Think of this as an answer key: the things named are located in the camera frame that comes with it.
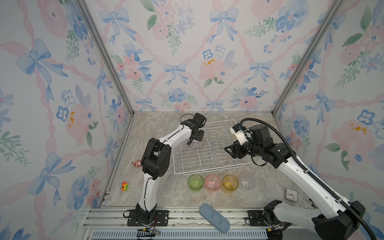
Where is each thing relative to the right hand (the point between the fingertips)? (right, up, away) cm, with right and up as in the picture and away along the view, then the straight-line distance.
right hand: (230, 144), depth 75 cm
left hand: (-16, +4, +22) cm, 27 cm away
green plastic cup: (-17, -23, +9) cm, 30 cm away
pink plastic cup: (-8, -23, +9) cm, 26 cm away
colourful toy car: (-56, -24, +7) cm, 62 cm away
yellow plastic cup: (+2, -23, +9) cm, 24 cm away
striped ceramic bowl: (-17, -2, +20) cm, 26 cm away
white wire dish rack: (-7, -9, +20) cm, 23 cm away
